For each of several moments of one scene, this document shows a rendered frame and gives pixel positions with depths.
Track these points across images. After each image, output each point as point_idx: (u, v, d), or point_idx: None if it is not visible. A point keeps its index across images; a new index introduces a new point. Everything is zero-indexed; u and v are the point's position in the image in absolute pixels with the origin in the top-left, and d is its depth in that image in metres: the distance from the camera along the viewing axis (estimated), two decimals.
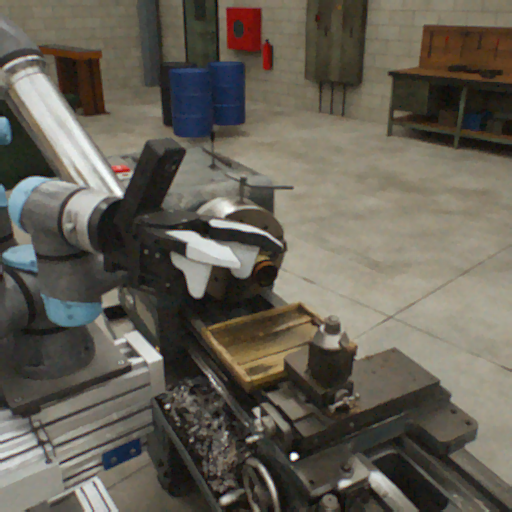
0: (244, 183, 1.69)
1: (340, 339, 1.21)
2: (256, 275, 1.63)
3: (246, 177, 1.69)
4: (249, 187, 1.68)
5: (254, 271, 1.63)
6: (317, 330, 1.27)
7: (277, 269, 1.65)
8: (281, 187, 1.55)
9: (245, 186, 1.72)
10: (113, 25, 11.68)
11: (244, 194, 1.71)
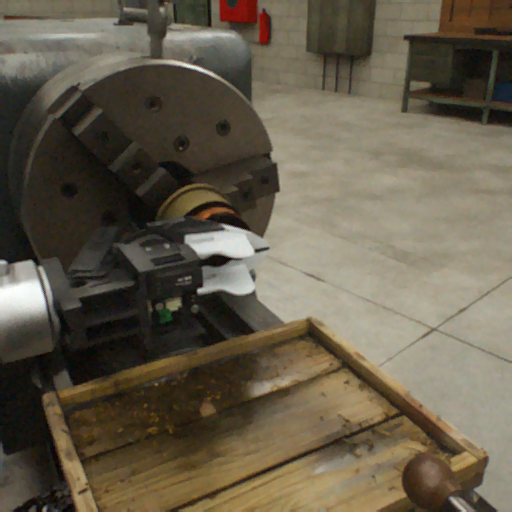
0: None
1: None
2: None
3: None
4: (172, 2, 0.60)
5: None
6: None
7: (249, 231, 0.57)
8: None
9: (166, 9, 0.64)
10: None
11: (161, 30, 0.63)
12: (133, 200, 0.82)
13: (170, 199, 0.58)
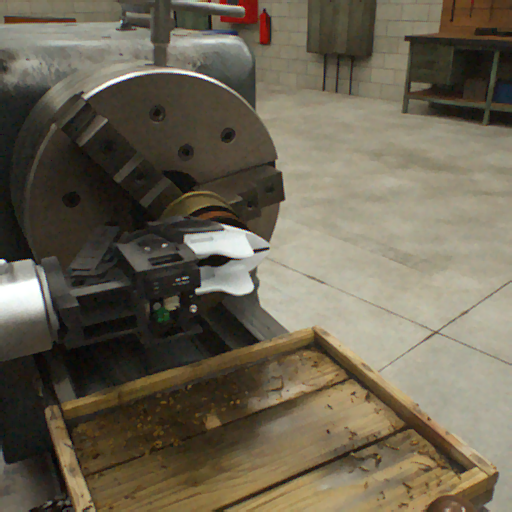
0: (145, 0, 0.62)
1: None
2: None
3: None
4: (123, 4, 0.61)
5: None
6: None
7: None
8: None
9: (164, 15, 0.62)
10: None
11: (150, 36, 0.63)
12: (136, 208, 0.81)
13: (169, 206, 0.57)
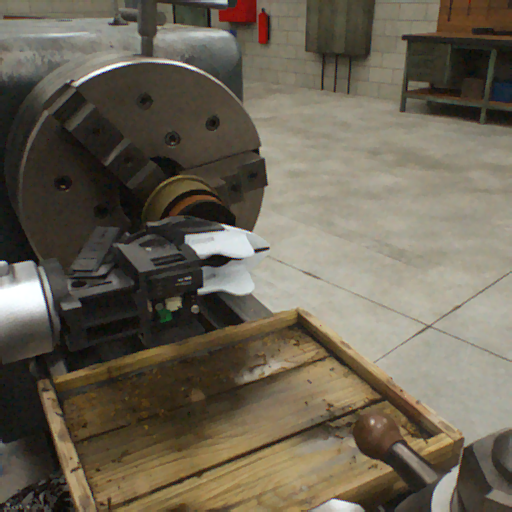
0: None
1: None
2: None
3: None
4: None
5: None
6: (402, 505, 0.21)
7: (232, 217, 0.60)
8: None
9: (150, 8, 0.65)
10: None
11: (138, 27, 0.66)
12: (127, 195, 0.84)
13: (156, 189, 0.60)
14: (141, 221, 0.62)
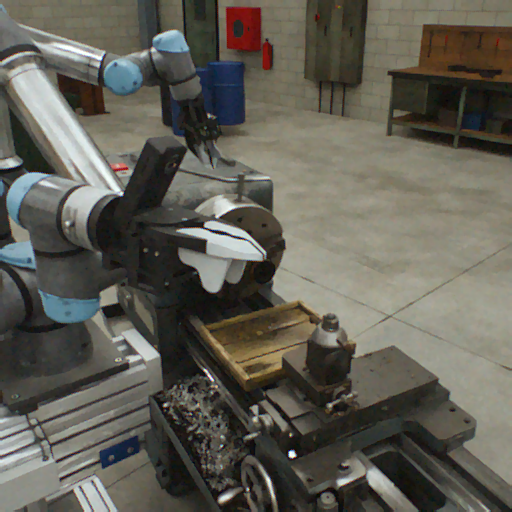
0: (235, 179, 1.70)
1: (338, 337, 1.21)
2: (253, 272, 1.62)
3: (238, 174, 1.69)
4: (228, 182, 1.69)
5: (251, 268, 1.63)
6: (315, 328, 1.26)
7: (274, 265, 1.65)
8: (180, 169, 1.60)
9: (242, 185, 1.70)
10: (113, 25, 11.67)
11: (237, 191, 1.71)
12: None
13: None
14: None
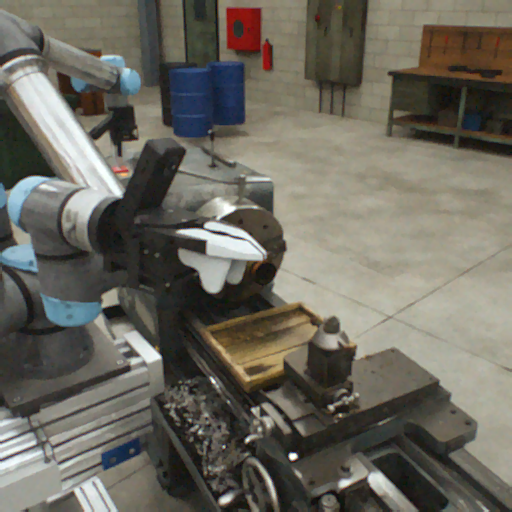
0: (236, 181, 1.70)
1: (339, 339, 1.21)
2: (254, 273, 1.63)
3: (239, 176, 1.69)
4: (229, 184, 1.69)
5: (252, 270, 1.63)
6: (316, 330, 1.26)
7: (275, 267, 1.65)
8: (182, 171, 1.60)
9: (243, 187, 1.70)
10: (113, 25, 11.68)
11: (237, 193, 1.71)
12: None
13: None
14: None
